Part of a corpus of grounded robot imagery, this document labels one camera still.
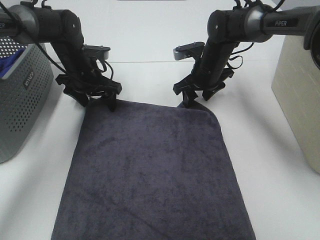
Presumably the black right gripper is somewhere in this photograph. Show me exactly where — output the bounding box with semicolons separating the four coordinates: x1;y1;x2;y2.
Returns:
173;62;234;108

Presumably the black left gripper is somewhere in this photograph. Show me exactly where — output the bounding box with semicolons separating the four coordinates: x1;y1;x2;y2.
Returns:
56;67;122;112

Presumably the dark grey towel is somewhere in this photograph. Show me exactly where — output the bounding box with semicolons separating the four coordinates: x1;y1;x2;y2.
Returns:
51;100;256;240

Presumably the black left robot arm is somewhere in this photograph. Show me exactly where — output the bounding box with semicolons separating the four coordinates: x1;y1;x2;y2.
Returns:
0;0;122;111

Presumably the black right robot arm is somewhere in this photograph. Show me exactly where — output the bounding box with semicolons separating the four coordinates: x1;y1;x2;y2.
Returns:
173;0;320;108

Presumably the grey perforated plastic basket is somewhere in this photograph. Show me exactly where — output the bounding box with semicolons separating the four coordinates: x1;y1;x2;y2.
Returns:
0;36;54;163

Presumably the blue cloth in basket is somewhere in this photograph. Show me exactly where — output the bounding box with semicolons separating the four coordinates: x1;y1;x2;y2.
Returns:
0;49;25;78

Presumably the beige bin with grey rim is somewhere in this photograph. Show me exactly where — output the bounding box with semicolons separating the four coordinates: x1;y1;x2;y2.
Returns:
271;36;320;172

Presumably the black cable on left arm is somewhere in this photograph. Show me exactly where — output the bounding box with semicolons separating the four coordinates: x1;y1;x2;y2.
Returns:
0;4;115;81

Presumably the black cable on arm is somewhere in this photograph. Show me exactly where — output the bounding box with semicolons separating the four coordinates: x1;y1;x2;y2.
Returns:
224;0;286;72
0;4;115;81

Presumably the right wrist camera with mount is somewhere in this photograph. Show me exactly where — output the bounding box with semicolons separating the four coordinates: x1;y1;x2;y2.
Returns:
173;41;205;61

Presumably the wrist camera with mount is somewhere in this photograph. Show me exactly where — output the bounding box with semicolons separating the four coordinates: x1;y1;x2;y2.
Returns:
173;41;205;61
83;44;111;61

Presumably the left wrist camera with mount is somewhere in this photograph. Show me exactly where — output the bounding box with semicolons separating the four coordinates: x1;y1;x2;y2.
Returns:
83;44;111;61

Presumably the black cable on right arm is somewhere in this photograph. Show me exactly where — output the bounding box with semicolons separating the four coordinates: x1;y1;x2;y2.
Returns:
224;0;286;72

